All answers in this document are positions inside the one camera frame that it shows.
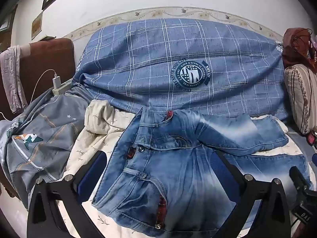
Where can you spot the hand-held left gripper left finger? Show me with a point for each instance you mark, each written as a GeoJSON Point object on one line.
{"type": "Point", "coordinates": [91, 176]}

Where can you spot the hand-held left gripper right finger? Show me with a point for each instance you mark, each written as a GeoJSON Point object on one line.
{"type": "Point", "coordinates": [220, 171]}

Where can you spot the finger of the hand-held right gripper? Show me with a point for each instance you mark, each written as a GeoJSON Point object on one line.
{"type": "Point", "coordinates": [314, 159]}
{"type": "Point", "coordinates": [298, 178]}

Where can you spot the blue denim pants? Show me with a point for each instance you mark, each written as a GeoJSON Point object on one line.
{"type": "Point", "coordinates": [173, 168]}

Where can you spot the pink object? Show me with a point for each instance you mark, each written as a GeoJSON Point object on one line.
{"type": "Point", "coordinates": [312, 138]}

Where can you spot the cream leaf-print bedsheet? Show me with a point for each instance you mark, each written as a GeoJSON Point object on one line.
{"type": "Point", "coordinates": [81, 148]}

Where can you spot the grey printed duvet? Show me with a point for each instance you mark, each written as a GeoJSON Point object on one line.
{"type": "Point", "coordinates": [37, 153]}

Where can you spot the striped pillow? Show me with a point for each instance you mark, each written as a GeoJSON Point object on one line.
{"type": "Point", "coordinates": [299, 91]}

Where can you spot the white power strip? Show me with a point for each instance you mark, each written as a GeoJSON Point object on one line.
{"type": "Point", "coordinates": [64, 88]}

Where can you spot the white charger plug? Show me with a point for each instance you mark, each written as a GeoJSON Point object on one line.
{"type": "Point", "coordinates": [55, 83]}

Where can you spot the brown cloth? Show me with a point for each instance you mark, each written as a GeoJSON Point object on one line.
{"type": "Point", "coordinates": [294, 49]}

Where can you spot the blue plaid quilt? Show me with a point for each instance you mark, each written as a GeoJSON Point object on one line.
{"type": "Point", "coordinates": [148, 67]}

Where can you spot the lavender cloth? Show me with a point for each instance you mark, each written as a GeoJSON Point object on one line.
{"type": "Point", "coordinates": [12, 79]}

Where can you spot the brown headboard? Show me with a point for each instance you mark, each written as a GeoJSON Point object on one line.
{"type": "Point", "coordinates": [49, 57]}

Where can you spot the wooden wardrobe with glass doors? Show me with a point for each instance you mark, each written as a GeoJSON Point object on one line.
{"type": "Point", "coordinates": [8, 17]}

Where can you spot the small framed wall picture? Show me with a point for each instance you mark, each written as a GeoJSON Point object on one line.
{"type": "Point", "coordinates": [37, 24]}

